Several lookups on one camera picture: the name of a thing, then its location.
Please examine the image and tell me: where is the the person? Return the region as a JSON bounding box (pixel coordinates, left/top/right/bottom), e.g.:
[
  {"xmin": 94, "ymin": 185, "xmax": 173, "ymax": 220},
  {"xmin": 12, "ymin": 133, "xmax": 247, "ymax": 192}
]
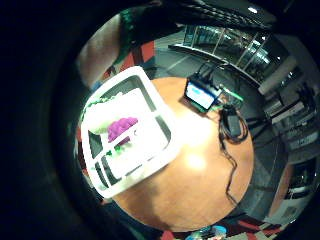
[{"xmin": 77, "ymin": 4, "xmax": 189, "ymax": 88}]

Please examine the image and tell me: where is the small black monitor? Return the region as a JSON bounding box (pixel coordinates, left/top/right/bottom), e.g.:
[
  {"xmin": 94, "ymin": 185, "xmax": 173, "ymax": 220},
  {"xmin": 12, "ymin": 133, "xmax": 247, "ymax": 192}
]
[{"xmin": 183, "ymin": 77, "xmax": 223, "ymax": 113}]

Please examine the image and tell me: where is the purple grape toy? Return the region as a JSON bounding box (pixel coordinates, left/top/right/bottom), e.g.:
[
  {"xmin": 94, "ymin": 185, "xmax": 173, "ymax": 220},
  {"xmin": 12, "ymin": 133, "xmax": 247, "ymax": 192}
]
[{"xmin": 107, "ymin": 116, "xmax": 140, "ymax": 143}]

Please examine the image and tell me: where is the white green vegetable toy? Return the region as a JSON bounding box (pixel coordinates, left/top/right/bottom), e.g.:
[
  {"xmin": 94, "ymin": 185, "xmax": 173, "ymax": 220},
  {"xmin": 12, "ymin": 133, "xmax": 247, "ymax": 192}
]
[{"xmin": 82, "ymin": 94, "xmax": 125, "ymax": 135}]

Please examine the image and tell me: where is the glass partition wall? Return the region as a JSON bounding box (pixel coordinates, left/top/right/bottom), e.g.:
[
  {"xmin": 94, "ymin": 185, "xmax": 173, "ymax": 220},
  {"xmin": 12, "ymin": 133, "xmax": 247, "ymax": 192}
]
[{"xmin": 169, "ymin": 23, "xmax": 292, "ymax": 86}]

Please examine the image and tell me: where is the white plastic basket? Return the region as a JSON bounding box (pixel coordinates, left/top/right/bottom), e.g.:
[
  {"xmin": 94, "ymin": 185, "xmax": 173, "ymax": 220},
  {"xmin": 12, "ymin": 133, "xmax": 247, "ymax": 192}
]
[{"xmin": 79, "ymin": 65, "xmax": 183, "ymax": 200}]

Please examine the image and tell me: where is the black cable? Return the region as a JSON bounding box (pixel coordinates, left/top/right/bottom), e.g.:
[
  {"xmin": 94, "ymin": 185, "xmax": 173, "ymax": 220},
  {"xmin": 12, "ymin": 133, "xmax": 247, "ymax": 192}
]
[{"xmin": 217, "ymin": 105, "xmax": 250, "ymax": 207}]

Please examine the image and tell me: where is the black power adapter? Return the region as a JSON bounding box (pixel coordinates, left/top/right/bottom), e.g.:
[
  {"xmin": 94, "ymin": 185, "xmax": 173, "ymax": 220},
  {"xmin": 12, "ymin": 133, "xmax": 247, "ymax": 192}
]
[{"xmin": 223, "ymin": 105, "xmax": 243, "ymax": 138}]

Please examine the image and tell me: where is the green circuit board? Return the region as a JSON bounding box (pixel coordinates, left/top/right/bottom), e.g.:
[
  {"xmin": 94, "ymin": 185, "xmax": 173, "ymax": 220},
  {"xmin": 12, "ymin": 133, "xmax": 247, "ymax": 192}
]
[{"xmin": 218, "ymin": 87, "xmax": 245, "ymax": 110}]

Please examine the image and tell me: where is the small green toy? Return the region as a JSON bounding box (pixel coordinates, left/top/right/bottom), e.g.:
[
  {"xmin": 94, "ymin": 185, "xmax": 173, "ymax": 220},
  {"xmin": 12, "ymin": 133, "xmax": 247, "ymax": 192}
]
[{"xmin": 105, "ymin": 143, "xmax": 128, "ymax": 156}]

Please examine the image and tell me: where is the white pillar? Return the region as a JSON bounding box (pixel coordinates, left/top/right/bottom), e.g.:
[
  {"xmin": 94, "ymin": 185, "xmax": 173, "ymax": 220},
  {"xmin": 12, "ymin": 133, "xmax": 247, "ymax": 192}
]
[{"xmin": 258, "ymin": 54, "xmax": 298, "ymax": 96}]

